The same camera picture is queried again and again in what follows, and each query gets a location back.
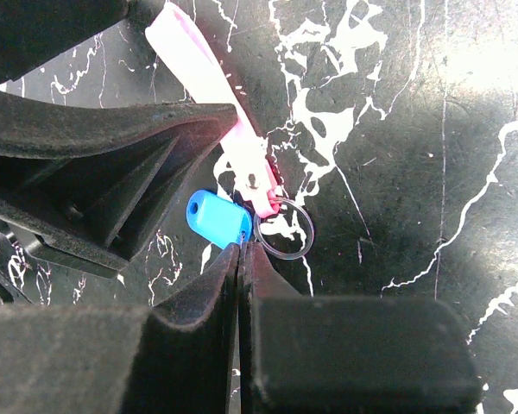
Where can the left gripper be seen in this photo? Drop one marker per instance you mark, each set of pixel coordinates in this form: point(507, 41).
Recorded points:
point(34, 32)

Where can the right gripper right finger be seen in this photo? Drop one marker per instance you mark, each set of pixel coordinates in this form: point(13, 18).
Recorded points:
point(347, 354)

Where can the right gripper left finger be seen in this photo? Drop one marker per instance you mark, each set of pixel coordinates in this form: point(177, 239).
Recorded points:
point(174, 357)

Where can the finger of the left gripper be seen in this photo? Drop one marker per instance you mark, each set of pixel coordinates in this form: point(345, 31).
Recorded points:
point(97, 213)

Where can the blue key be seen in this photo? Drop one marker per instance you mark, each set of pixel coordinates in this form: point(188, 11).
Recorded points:
point(218, 220)

